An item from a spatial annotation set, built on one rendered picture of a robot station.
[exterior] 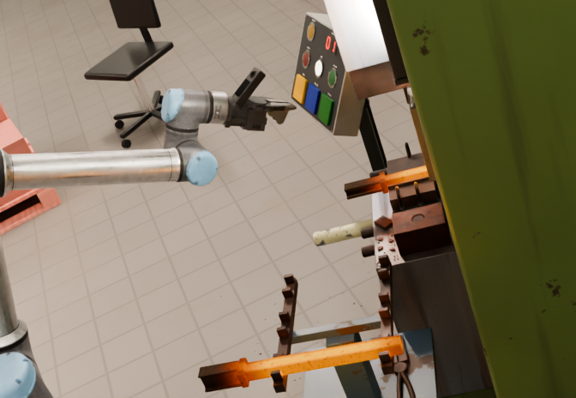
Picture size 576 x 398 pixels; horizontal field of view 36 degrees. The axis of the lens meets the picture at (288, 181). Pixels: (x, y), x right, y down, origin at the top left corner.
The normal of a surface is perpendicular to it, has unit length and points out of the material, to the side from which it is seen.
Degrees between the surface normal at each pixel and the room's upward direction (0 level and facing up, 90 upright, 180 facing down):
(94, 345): 0
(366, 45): 90
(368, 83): 90
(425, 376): 0
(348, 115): 90
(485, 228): 90
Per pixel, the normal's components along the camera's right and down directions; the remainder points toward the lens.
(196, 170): 0.51, 0.34
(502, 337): -0.05, 0.54
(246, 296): -0.31, -0.81
